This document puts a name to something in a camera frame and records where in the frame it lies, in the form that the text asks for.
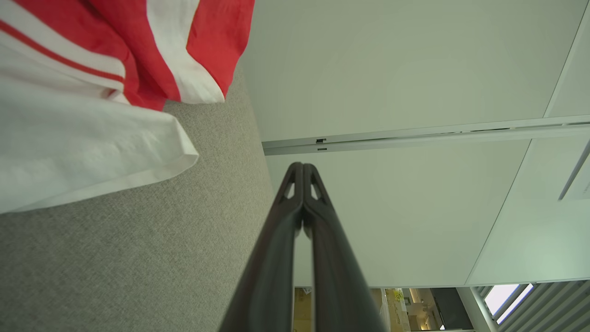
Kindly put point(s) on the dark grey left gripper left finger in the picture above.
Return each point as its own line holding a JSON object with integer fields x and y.
{"x": 269, "y": 267}

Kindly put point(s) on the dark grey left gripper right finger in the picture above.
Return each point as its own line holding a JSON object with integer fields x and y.
{"x": 339, "y": 281}

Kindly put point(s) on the red shorts with white stripe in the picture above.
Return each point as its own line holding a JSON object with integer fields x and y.
{"x": 216, "y": 41}

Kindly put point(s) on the red white basketball jersey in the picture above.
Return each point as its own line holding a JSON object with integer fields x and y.
{"x": 69, "y": 147}

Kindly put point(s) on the brown cardboard box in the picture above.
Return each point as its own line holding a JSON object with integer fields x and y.
{"x": 396, "y": 311}

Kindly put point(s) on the black flat screen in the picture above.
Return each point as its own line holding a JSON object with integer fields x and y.
{"x": 451, "y": 308}

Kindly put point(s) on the grey fabric sofa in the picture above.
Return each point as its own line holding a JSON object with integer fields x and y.
{"x": 138, "y": 258}

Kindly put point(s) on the grey window blinds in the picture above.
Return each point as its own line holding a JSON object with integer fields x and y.
{"x": 553, "y": 309}

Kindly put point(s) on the aluminium partition post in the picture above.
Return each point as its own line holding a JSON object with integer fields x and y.
{"x": 415, "y": 136}

